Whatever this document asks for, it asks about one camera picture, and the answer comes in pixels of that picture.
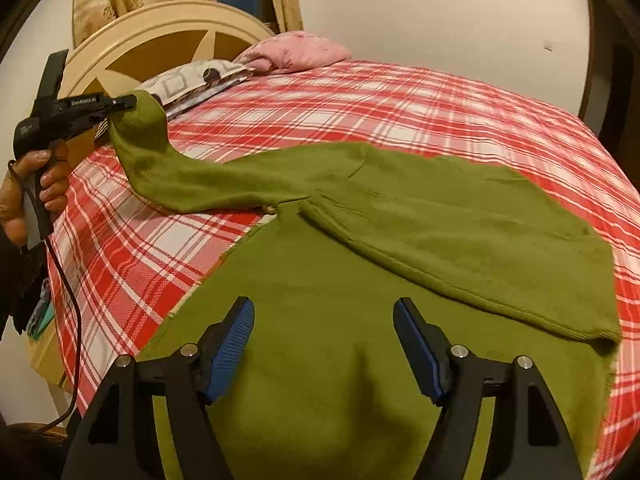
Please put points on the cream wooden headboard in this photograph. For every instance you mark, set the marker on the cream wooden headboard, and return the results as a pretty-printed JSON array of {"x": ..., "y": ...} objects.
[{"x": 150, "y": 20}]

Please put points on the beige bedside table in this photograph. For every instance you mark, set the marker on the beige bedside table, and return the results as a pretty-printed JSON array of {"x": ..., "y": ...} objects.
[{"x": 45, "y": 360}]

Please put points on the dark wooden door frame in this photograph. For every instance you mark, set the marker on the dark wooden door frame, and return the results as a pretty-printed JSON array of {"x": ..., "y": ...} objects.
[{"x": 590, "y": 60}]

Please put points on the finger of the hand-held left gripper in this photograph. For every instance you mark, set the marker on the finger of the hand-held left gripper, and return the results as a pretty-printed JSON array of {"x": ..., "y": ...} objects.
[{"x": 122, "y": 101}]

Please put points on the grey square-patterned pillow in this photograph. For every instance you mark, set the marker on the grey square-patterned pillow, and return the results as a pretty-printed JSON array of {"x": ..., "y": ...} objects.
[{"x": 185, "y": 85}]

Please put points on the small teal box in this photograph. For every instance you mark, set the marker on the small teal box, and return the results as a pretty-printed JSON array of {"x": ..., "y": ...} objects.
[{"x": 39, "y": 320}]

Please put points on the person's left hand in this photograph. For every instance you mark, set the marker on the person's left hand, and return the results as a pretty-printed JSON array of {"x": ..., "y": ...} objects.
[{"x": 52, "y": 180}]

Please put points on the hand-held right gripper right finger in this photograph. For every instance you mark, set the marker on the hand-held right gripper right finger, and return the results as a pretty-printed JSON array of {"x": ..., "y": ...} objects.
[{"x": 425, "y": 355}]

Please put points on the green knit sweater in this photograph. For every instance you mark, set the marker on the green knit sweater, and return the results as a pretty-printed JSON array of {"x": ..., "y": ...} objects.
[{"x": 325, "y": 310}]

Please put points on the pink pillow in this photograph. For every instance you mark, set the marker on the pink pillow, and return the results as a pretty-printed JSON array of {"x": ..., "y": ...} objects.
[{"x": 300, "y": 50}]

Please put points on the red plaid bedsheet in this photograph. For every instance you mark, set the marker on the red plaid bedsheet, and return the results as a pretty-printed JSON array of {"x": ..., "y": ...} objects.
[{"x": 400, "y": 105}]

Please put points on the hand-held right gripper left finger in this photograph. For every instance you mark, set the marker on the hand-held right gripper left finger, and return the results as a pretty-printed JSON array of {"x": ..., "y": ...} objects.
[{"x": 230, "y": 351}]

